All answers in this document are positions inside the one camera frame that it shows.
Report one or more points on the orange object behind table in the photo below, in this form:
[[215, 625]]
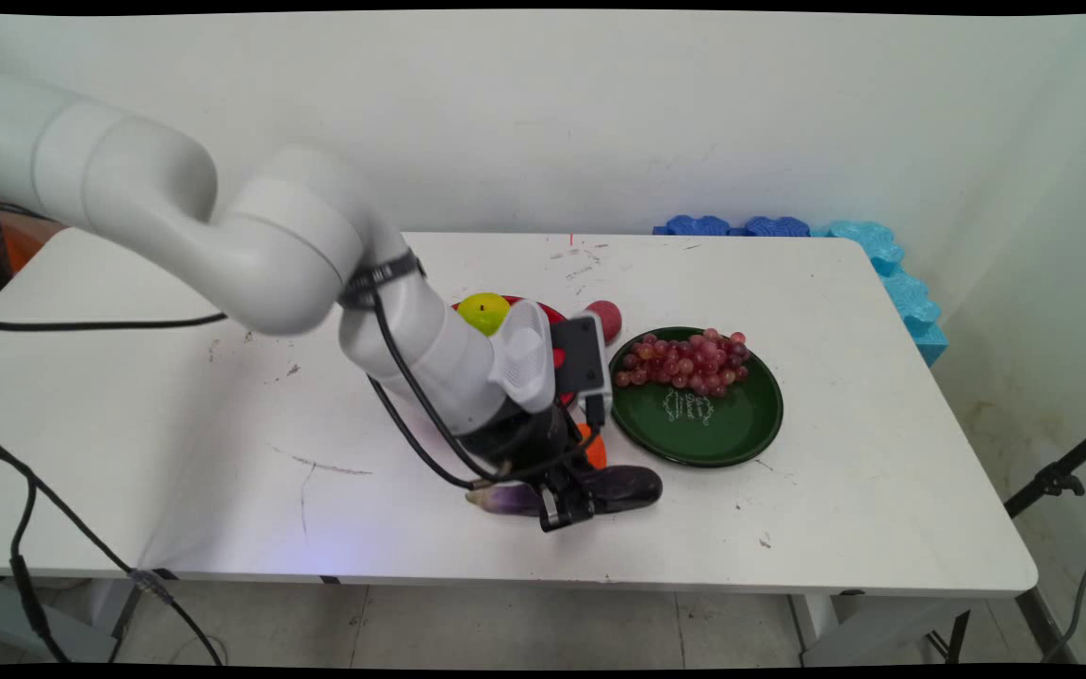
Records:
[[29, 243]]

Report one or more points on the red grape bunch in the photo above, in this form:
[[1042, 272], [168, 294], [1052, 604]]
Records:
[[689, 363]]

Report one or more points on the black metal table leg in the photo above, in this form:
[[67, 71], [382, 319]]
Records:
[[126, 622], [1043, 622]]

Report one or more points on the light blue foam mat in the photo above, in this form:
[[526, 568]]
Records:
[[911, 306]]

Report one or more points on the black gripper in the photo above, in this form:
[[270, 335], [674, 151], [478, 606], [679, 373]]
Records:
[[529, 448]]

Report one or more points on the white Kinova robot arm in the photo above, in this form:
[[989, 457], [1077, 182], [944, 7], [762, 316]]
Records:
[[279, 245]]

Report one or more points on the purple eggplant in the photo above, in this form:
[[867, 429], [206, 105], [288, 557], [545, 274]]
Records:
[[623, 486]]

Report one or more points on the green apple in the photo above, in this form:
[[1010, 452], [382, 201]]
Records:
[[485, 311]]

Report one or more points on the black tripod stand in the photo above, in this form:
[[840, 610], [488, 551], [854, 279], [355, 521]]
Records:
[[1057, 483]]

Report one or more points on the dark blue foam piece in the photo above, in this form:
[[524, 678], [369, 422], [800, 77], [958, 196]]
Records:
[[699, 225], [777, 226]]

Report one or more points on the red round plate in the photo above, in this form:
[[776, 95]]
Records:
[[554, 316]]

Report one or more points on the red potato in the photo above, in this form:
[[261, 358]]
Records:
[[609, 319]]

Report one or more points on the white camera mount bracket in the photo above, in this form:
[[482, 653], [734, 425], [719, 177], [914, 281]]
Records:
[[524, 363]]

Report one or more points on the dark green round plate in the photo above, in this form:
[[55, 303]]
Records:
[[703, 434]]

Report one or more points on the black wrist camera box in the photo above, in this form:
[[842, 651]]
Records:
[[581, 356]]

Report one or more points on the orange fruit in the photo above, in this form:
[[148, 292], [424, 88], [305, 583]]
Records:
[[595, 451]]

